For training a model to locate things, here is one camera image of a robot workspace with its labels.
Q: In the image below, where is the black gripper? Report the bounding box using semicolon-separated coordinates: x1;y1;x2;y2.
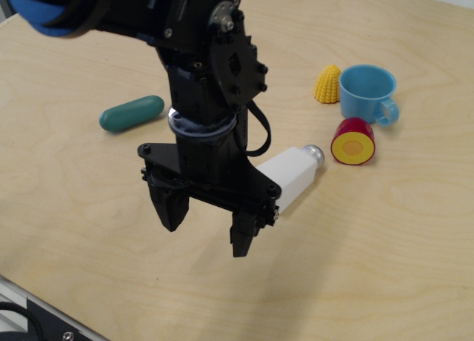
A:
137;129;280;258

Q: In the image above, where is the green toy cucumber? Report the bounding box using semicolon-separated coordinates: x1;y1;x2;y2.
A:
99;95;164;132

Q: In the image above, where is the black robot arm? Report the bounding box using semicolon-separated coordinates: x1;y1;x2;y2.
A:
9;0;281;257

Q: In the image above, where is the blue plastic cup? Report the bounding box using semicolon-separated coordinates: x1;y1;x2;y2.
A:
338;64;400;126

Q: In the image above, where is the white salt shaker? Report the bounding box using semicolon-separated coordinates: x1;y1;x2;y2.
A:
257;145;325;213

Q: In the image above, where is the red yellow toy cylinder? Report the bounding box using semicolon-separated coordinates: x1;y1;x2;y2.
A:
330;117;375;165

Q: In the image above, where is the yellow toy corn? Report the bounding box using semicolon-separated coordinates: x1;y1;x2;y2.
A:
313;64;341;104

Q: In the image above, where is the black corner bracket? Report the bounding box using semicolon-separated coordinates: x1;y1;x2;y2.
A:
27;299;90;341

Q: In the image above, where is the black cable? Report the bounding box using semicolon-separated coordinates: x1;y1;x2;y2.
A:
0;302;41;341

